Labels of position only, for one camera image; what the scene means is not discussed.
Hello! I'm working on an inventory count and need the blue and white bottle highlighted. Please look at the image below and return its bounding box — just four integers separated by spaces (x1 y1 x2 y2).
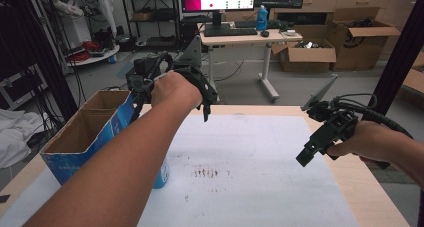
152 157 171 190

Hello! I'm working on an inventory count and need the low open cardboard box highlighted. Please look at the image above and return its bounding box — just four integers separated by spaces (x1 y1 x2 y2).
271 38 338 73

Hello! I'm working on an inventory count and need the white cloth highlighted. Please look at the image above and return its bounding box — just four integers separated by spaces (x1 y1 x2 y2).
0 108 45 170

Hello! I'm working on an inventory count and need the blue plastic bottle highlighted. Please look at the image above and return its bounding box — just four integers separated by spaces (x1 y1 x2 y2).
255 4 269 32

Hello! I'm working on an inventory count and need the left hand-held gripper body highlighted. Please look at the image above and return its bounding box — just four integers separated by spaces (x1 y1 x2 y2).
125 35 220 112

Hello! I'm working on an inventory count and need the black metal shelf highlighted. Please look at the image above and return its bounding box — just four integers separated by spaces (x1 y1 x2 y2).
120 0 182 52

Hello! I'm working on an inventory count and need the person's right hand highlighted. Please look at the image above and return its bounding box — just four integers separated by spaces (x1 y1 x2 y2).
325 120 393 164

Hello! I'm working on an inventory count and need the black metal frame post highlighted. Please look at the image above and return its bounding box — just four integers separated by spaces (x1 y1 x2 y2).
367 0 424 117
0 0 80 122

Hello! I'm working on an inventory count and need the round white table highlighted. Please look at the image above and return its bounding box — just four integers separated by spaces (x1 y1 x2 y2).
64 41 121 68

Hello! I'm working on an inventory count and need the black keyboard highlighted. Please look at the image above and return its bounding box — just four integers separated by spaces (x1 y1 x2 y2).
203 27 259 38

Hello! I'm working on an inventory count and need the person's left hand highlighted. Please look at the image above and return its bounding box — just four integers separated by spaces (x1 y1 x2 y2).
149 71 204 117

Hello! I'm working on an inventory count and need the white table mat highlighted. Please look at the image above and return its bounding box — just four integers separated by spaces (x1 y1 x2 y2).
0 113 360 227

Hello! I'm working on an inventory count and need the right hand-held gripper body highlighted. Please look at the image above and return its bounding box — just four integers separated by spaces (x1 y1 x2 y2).
300 74 360 161

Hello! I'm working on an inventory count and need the light wooden desk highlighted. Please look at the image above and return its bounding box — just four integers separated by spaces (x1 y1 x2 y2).
197 20 304 104

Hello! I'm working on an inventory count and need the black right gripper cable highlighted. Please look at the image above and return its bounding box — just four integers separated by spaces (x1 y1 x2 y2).
329 93 415 141

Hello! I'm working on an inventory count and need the blue cardboard box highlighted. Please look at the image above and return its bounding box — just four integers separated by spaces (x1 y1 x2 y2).
39 89 136 187

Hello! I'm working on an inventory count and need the tall open cardboard box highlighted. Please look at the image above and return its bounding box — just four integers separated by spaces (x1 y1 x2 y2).
326 6 402 72

